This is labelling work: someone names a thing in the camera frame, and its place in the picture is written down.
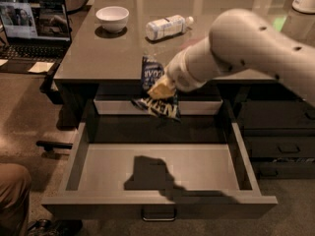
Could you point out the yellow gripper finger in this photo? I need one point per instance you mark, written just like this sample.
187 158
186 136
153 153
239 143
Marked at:
163 88

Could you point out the blue chip bag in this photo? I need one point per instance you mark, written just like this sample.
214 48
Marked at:
152 70

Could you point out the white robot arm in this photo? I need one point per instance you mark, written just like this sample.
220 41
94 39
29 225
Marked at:
239 40

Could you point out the white inner drawer tray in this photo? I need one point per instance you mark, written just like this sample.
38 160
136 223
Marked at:
108 105

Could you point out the open grey top drawer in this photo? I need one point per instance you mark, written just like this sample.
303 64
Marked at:
120 164

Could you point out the grey counter cabinet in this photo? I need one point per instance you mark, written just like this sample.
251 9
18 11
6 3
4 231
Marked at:
97 56

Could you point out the dark side drawer cabinet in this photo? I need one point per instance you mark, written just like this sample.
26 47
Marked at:
278 129

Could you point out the clear plastic water bottle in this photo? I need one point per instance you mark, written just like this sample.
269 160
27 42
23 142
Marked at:
166 27

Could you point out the white ceramic bowl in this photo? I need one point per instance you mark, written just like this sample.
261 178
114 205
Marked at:
113 18

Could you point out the white paper note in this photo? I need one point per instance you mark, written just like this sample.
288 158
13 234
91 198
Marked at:
41 67

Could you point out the black chair base leg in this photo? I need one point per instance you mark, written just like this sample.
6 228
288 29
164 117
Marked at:
49 146

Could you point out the open black laptop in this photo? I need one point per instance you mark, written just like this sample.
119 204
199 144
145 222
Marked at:
36 31

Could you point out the black shoe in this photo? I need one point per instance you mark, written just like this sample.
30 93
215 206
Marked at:
45 227

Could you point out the metal drawer handle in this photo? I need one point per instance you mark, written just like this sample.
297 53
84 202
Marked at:
158 213

